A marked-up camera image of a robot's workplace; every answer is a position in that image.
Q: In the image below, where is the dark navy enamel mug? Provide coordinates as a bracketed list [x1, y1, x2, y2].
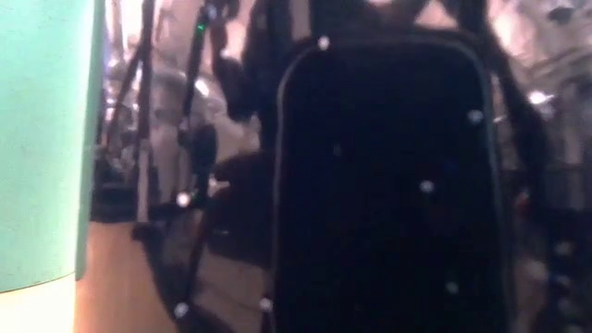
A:
[270, 35, 514, 333]

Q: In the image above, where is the teal plastic cup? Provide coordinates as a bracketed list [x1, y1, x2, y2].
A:
[0, 0, 106, 294]

